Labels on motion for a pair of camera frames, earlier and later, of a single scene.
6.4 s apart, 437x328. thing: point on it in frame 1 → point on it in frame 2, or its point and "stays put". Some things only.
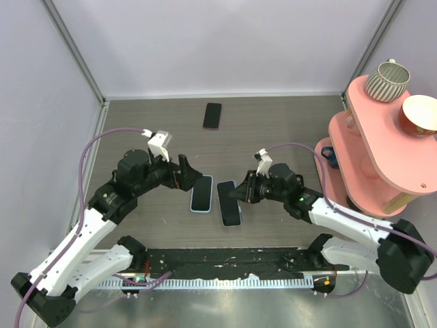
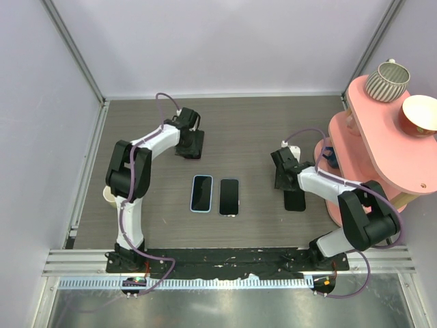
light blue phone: [201, 195] stays put
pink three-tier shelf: [379, 163] stays put
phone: [212, 116] → [193, 157]
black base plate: [187, 264] stays put
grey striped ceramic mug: [388, 83] stays put
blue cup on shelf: [328, 153] stays put
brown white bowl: [418, 115] stays put
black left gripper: [189, 175] → [192, 150]
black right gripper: [243, 192] → [279, 184]
